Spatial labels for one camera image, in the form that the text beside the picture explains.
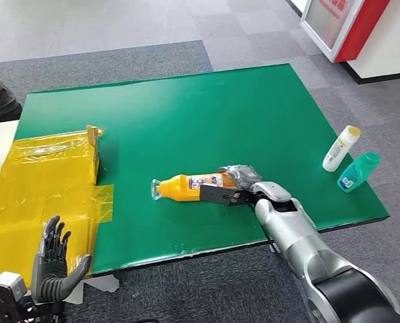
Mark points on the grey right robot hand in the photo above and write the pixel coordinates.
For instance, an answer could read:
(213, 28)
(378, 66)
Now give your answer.
(220, 195)

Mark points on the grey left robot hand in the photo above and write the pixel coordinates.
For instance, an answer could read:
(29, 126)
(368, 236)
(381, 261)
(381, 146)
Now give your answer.
(48, 274)

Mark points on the orange bottle with clear cap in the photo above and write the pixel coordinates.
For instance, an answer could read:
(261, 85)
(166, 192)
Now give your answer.
(183, 186)

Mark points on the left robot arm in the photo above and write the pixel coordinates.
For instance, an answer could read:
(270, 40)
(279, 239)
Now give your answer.
(42, 311)

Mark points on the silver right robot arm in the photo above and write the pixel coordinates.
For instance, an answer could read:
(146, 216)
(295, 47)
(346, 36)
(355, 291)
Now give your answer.
(307, 249)

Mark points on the white bottle with yellow cap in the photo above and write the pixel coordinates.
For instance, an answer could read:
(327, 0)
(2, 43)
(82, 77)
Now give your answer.
(338, 151)

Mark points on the teal plastic bottle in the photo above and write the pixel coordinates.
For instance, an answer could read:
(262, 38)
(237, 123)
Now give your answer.
(357, 173)

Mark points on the green table mat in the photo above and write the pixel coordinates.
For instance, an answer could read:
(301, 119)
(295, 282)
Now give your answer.
(193, 120)

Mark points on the yellow plastic wrapped box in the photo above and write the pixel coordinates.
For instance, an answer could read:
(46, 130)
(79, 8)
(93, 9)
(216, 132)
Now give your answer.
(35, 187)

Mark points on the person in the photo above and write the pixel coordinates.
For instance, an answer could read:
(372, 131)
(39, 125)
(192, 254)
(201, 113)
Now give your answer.
(5, 102)

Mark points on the red and white cabinet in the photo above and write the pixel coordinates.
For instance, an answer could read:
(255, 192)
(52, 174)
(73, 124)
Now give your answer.
(351, 26)

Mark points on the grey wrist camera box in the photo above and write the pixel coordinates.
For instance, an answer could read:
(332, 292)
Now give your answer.
(6, 290)

